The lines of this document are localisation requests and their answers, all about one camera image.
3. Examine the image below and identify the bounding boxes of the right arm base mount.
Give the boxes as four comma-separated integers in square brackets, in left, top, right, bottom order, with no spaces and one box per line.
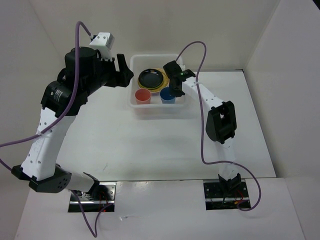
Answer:
[203,180,251,211]

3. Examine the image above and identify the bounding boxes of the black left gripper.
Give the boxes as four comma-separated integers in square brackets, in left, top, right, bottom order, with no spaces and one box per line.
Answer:
[83,52,135,96]

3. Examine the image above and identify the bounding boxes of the black glossy plate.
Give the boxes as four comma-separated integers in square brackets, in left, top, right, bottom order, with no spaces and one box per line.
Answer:
[137,68,164,89]

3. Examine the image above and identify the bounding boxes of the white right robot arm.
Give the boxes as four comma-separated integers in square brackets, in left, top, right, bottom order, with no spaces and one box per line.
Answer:
[163,60,241,197]

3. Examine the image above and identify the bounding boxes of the blue plastic cup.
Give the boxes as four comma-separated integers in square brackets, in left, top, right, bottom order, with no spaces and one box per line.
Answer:
[159,87,176,104]

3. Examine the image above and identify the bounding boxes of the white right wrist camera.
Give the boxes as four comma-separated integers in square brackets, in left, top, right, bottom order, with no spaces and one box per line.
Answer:
[179,64,186,71]

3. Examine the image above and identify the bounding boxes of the round bamboo woven tray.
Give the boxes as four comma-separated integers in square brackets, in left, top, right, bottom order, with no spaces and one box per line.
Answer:
[137,69,170,92]

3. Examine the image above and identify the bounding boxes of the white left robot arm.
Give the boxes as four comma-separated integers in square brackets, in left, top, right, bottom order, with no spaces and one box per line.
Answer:
[11,47,134,200]

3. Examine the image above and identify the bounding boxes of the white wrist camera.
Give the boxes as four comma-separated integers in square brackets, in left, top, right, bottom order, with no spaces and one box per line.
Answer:
[179,64,186,71]
[89,32,115,61]

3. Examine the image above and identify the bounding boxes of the orange plastic plate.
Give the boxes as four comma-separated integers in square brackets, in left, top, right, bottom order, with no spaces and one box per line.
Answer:
[138,67,171,93]

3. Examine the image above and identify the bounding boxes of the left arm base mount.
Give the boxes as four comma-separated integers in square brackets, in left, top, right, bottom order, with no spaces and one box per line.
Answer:
[76,182,116,213]

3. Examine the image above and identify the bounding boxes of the red plastic cup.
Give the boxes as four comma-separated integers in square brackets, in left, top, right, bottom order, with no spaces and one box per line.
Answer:
[134,88,152,105]

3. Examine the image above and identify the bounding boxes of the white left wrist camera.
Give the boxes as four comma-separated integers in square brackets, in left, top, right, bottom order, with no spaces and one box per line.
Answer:
[89,32,115,61]

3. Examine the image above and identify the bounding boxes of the translucent white plastic bin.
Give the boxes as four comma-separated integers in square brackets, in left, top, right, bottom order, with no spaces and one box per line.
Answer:
[127,53,191,119]

